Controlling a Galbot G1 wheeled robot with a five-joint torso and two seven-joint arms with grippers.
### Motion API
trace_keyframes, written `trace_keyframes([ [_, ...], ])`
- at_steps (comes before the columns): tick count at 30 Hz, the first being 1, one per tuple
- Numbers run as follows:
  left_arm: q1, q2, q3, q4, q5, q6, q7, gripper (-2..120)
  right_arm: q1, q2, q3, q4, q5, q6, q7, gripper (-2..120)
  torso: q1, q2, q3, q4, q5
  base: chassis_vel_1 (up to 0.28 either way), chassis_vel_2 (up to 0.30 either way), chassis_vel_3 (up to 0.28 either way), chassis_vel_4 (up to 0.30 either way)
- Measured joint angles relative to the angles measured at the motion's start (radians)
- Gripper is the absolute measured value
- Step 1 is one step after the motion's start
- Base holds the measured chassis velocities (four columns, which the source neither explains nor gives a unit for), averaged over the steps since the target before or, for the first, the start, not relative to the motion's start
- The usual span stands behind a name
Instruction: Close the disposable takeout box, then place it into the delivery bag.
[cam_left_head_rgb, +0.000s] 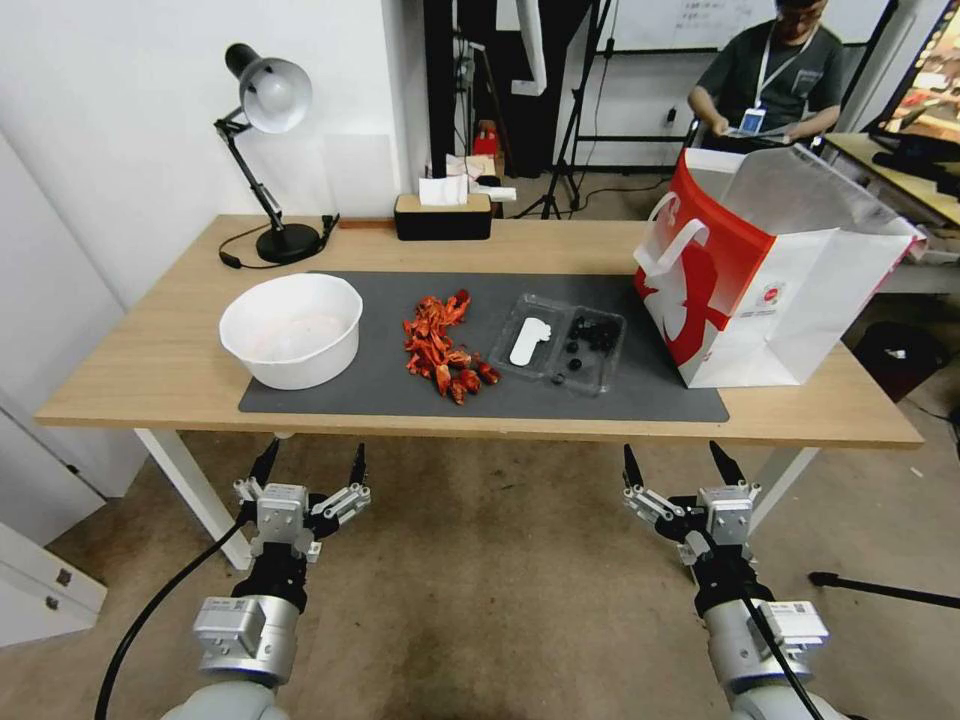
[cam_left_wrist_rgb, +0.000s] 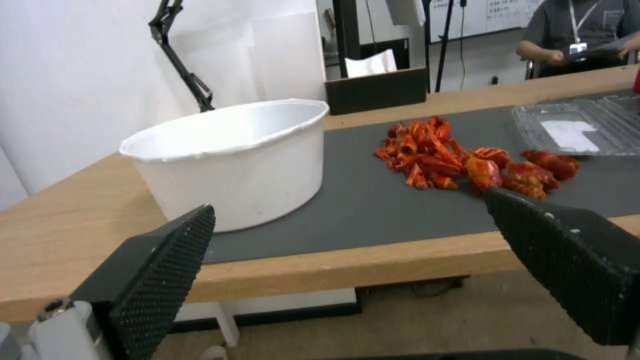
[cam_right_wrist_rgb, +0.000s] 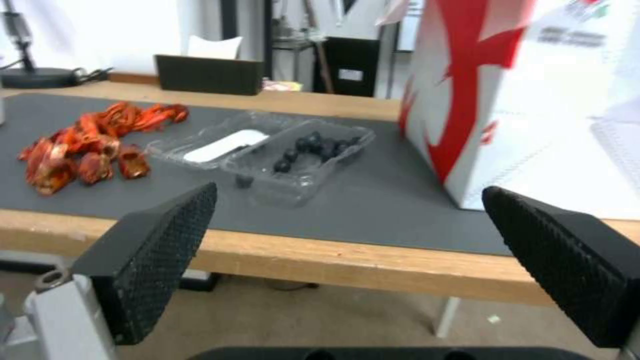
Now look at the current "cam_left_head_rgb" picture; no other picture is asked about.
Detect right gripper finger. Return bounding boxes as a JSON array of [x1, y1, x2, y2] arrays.
[[620, 442, 689, 537], [708, 439, 763, 505]]

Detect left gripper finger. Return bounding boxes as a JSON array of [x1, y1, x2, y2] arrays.
[[230, 439, 281, 506], [310, 442, 374, 528]]

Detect red and white delivery bag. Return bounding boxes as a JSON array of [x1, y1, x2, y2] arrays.
[[632, 145, 930, 391]]

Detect clear disposable takeout box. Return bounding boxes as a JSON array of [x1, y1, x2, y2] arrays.
[[487, 291, 629, 398]]

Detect black bag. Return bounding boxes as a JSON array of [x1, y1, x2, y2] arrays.
[[853, 320, 951, 400]]

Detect black wood-topped tissue box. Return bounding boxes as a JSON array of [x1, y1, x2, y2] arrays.
[[393, 191, 495, 243]]

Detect cardboard box with papers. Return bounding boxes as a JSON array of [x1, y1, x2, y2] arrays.
[[445, 152, 505, 189]]

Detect dark grey desk mat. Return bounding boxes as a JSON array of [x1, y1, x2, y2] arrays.
[[238, 269, 731, 426]]

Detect white round bowl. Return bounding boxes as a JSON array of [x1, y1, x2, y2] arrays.
[[218, 272, 365, 392]]

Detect black tripod leg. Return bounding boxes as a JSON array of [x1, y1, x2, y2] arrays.
[[807, 570, 960, 611]]

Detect wooden table with white legs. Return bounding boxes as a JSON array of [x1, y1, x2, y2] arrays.
[[33, 213, 925, 573]]

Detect red crayfish shell pile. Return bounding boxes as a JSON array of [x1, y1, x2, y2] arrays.
[[401, 288, 503, 407]]

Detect black food pieces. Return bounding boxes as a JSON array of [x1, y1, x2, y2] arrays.
[[551, 313, 622, 386]]

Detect white drawer cabinet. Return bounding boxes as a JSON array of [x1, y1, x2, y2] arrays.
[[0, 520, 111, 651]]

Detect white tissue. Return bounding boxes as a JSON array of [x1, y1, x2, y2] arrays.
[[417, 176, 472, 208]]

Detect papers held by person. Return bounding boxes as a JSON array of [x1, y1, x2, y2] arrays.
[[722, 122, 790, 145]]

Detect wooden side desk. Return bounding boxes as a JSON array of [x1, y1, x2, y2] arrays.
[[823, 131, 960, 230]]

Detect black desk lamp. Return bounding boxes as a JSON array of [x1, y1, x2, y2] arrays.
[[213, 42, 326, 265]]

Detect black tripod stand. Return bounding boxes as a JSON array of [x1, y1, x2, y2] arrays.
[[517, 0, 624, 220]]

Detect person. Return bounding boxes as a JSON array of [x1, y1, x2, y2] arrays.
[[686, 0, 847, 150]]

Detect computer monitor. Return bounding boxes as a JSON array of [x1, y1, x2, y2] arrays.
[[868, 0, 960, 145]]

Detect whiteboard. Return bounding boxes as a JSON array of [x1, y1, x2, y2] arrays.
[[599, 0, 898, 55]]

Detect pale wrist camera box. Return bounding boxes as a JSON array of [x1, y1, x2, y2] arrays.
[[257, 484, 310, 547], [697, 484, 753, 547]]

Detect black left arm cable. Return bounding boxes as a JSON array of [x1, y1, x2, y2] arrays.
[[94, 503, 260, 720]]

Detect black lamp cord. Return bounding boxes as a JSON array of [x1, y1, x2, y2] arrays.
[[217, 212, 341, 272]]

